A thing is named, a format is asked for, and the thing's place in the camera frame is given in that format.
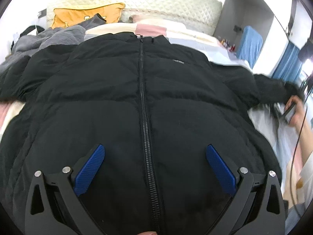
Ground patchwork checkered duvet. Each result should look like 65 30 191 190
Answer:
0 18 309 228

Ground blue covered chair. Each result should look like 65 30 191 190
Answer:
236 25 263 69

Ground grey fleece garment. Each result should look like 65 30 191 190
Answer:
1 25 86 73

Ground cream quilted headboard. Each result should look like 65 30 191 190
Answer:
47 0 222 36

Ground bottles on nightstand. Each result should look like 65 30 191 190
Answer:
220 39 236 52

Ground person's right hand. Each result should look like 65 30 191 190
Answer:
284 96 305 132

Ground yellow pillow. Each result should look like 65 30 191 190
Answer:
51 3 125 29

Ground black puffer jacket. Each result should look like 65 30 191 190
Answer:
0 31 302 235

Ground grey wardrobe cabinet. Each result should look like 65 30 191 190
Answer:
214 0 292 75

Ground black bag with strap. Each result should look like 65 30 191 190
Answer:
11 24 45 51

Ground blue curtain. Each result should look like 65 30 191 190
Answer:
272 41 302 83

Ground dark grey folded garment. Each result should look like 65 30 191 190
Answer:
78 13 107 30

